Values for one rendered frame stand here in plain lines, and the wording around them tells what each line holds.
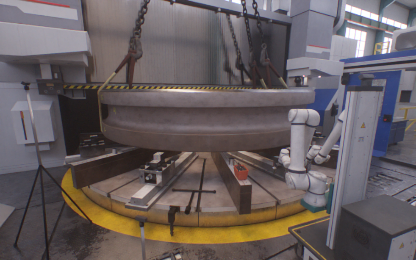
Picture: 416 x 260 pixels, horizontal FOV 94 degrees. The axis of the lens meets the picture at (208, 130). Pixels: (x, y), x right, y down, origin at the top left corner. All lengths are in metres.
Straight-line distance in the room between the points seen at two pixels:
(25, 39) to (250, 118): 3.25
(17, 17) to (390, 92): 7.76
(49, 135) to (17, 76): 1.31
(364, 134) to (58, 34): 3.79
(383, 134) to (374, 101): 4.91
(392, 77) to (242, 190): 5.46
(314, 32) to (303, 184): 5.42
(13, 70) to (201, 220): 3.91
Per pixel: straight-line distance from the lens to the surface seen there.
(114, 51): 5.49
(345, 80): 7.16
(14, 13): 4.22
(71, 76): 4.53
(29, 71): 4.65
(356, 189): 2.25
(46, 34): 3.65
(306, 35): 6.60
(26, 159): 5.91
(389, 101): 6.91
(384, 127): 6.97
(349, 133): 1.93
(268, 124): 3.31
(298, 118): 1.92
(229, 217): 2.78
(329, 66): 6.60
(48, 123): 5.24
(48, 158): 5.82
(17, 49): 3.69
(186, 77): 5.78
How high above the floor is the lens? 1.74
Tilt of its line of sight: 11 degrees down
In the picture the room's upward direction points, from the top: straight up
